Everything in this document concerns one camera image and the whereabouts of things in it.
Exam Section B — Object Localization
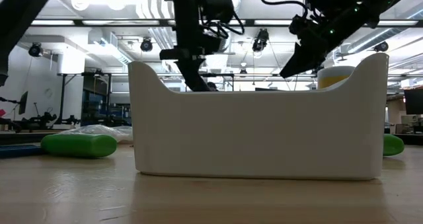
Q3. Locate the black overhead light bar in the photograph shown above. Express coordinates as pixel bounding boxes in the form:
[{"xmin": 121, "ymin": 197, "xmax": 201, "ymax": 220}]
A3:
[{"xmin": 29, "ymin": 18, "xmax": 419, "ymax": 28}]

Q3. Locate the blue shelving unit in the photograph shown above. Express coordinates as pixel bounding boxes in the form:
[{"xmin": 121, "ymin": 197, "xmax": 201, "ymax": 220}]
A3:
[{"xmin": 81, "ymin": 75, "xmax": 133, "ymax": 128}]

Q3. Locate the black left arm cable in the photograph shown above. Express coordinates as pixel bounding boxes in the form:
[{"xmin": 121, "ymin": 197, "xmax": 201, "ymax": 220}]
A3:
[{"xmin": 200, "ymin": 12, "xmax": 245, "ymax": 40}]

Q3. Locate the black monitor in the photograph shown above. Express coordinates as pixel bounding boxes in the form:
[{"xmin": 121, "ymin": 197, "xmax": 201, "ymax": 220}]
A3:
[{"xmin": 403, "ymin": 89, "xmax": 423, "ymax": 116}]

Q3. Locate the black aluminium table frame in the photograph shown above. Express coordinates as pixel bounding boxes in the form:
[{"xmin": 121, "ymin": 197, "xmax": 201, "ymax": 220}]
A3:
[{"xmin": 0, "ymin": 130, "xmax": 423, "ymax": 146}]

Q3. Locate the green shampoo bottle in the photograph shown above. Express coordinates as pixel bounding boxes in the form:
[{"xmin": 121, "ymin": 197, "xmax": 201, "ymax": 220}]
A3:
[
  {"xmin": 383, "ymin": 134, "xmax": 405, "ymax": 158},
  {"xmin": 40, "ymin": 133, "xmax": 118, "ymax": 159}
]

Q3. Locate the black ceiling spotlight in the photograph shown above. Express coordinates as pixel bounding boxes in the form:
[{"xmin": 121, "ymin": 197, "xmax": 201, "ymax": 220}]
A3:
[
  {"xmin": 374, "ymin": 41, "xmax": 390, "ymax": 53},
  {"xmin": 139, "ymin": 37, "xmax": 154, "ymax": 53},
  {"xmin": 28, "ymin": 42, "xmax": 44, "ymax": 58},
  {"xmin": 252, "ymin": 28, "xmax": 270, "ymax": 53}
]

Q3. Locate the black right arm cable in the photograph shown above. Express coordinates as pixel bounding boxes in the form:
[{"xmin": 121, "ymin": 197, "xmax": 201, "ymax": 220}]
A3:
[{"xmin": 259, "ymin": 0, "xmax": 311, "ymax": 20}]

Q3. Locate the black background frame stand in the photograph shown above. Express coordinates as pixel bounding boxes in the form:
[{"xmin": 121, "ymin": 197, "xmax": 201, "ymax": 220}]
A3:
[{"xmin": 58, "ymin": 72, "xmax": 113, "ymax": 126}]

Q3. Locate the yellow canister white lid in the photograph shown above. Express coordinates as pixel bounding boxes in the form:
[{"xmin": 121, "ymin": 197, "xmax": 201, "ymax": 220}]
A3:
[{"xmin": 317, "ymin": 65, "xmax": 356, "ymax": 89}]

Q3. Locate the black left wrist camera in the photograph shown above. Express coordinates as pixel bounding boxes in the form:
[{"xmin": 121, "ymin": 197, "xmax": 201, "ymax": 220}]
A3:
[{"xmin": 203, "ymin": 0, "xmax": 236, "ymax": 24}]

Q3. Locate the white plastic bin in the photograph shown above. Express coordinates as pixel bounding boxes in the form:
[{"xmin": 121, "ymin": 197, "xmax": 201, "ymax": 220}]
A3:
[{"xmin": 128, "ymin": 53, "xmax": 390, "ymax": 181}]

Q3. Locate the dark blue disposable razor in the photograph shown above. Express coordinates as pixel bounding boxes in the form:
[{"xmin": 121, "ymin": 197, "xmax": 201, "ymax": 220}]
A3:
[
  {"xmin": 0, "ymin": 148, "xmax": 44, "ymax": 159},
  {"xmin": 0, "ymin": 143, "xmax": 41, "ymax": 150}
]

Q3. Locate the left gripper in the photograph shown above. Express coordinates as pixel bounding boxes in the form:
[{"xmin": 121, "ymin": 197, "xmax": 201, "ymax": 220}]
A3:
[{"xmin": 159, "ymin": 19, "xmax": 221, "ymax": 92}]

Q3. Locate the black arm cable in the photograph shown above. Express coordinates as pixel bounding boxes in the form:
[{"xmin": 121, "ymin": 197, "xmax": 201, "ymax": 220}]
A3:
[
  {"xmin": 259, "ymin": 0, "xmax": 311, "ymax": 20},
  {"xmin": 200, "ymin": 12, "xmax": 245, "ymax": 40}
]

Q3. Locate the black monitor on arm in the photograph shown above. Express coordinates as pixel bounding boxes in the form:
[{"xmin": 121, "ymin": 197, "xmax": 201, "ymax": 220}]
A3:
[{"xmin": 18, "ymin": 91, "xmax": 29, "ymax": 116}]

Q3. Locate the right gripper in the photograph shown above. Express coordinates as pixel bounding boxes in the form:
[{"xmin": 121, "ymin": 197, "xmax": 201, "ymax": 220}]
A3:
[{"xmin": 280, "ymin": 15, "xmax": 351, "ymax": 78}]

